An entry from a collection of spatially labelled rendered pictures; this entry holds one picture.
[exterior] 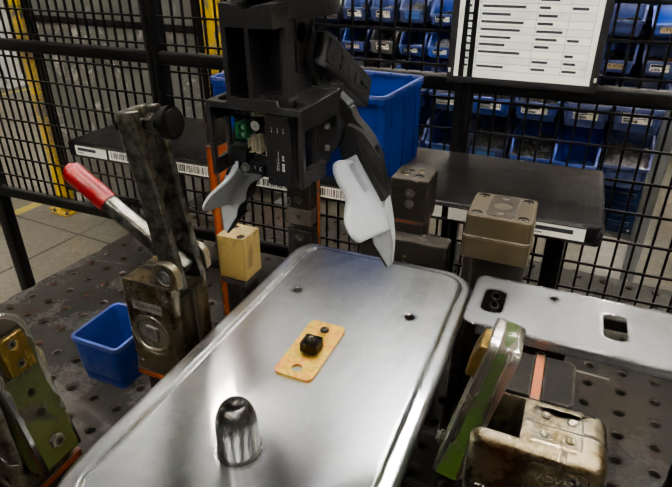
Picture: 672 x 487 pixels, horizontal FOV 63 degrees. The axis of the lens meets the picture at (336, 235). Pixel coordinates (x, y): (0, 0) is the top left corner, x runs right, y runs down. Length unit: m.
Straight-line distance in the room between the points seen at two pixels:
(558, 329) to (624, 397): 0.44
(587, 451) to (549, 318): 0.22
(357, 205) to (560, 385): 0.27
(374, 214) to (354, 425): 0.17
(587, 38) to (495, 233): 0.36
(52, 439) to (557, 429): 0.37
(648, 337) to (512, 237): 0.17
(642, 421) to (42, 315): 1.08
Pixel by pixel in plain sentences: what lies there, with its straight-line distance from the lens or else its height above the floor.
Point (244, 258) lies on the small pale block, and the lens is 0.60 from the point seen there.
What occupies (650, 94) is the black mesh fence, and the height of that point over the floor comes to 1.15.
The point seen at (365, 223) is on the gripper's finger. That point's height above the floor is 1.16.
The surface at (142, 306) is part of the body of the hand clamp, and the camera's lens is 0.59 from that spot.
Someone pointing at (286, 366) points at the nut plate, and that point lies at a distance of 0.51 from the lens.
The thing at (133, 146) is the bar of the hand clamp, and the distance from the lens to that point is 0.51.
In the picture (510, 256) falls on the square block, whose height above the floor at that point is 1.01.
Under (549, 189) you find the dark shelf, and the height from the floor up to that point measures 1.03.
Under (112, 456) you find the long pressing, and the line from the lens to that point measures 0.47.
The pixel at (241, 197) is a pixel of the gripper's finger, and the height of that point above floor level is 1.15.
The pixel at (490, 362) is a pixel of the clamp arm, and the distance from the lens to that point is 0.38.
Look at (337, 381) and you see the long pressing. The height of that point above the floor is 1.00.
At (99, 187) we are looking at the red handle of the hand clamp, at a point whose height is 1.13.
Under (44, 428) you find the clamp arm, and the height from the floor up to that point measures 1.02.
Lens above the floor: 1.34
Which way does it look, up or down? 27 degrees down
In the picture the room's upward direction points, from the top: straight up
